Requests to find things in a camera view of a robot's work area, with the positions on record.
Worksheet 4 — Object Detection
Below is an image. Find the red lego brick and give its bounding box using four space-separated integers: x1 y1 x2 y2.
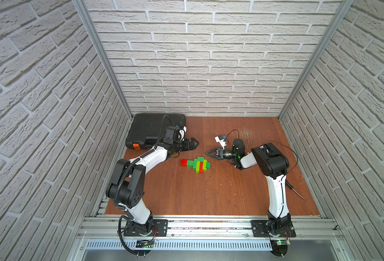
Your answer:
181 159 188 167

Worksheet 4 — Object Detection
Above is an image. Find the lime green long lego brick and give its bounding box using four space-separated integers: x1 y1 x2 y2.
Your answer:
195 162 204 174

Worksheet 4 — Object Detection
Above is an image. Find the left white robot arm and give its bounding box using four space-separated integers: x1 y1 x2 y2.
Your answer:
106 125 199 236

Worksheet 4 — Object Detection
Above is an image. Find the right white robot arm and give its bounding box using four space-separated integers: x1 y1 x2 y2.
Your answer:
206 139 291 237

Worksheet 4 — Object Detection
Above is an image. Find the black plastic tool case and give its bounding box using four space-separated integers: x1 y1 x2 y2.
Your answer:
125 112 186 151

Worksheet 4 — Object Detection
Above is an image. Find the black yellow screwdriver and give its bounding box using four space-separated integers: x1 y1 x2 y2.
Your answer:
285 180 304 199

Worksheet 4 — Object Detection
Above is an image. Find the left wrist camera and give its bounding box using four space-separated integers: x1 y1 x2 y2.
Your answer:
176 125 186 140

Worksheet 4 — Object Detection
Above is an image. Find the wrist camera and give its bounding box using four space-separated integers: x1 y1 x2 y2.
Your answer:
176 125 186 140
215 135 227 149

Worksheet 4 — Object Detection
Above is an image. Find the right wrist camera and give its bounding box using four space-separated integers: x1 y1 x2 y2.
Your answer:
215 135 227 149

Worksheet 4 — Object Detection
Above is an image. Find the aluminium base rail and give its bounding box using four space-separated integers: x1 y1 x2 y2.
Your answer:
71 202 346 252

